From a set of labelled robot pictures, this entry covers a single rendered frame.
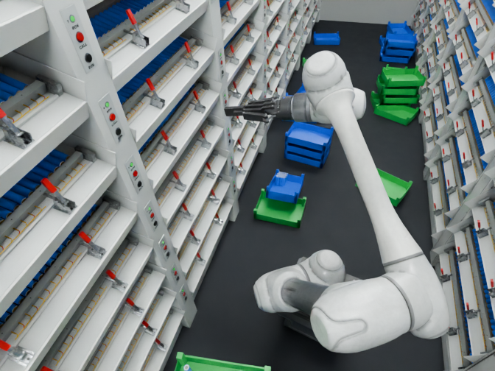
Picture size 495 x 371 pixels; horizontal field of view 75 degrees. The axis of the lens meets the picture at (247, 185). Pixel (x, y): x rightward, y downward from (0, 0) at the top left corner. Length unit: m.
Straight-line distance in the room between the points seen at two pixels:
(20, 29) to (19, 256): 0.42
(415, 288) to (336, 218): 1.36
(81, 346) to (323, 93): 0.92
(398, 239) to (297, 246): 1.18
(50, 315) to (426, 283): 0.87
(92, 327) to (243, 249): 1.11
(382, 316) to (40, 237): 0.74
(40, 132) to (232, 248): 1.45
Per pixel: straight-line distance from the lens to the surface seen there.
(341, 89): 0.84
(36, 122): 0.76
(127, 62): 0.92
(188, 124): 1.30
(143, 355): 1.43
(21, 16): 0.70
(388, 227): 0.89
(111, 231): 1.00
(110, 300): 1.11
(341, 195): 2.30
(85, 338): 1.09
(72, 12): 0.78
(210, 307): 1.84
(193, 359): 1.22
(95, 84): 0.82
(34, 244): 0.81
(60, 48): 0.76
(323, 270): 1.36
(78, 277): 0.95
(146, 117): 1.04
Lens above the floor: 1.67
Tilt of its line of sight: 46 degrees down
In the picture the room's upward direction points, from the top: 3 degrees counter-clockwise
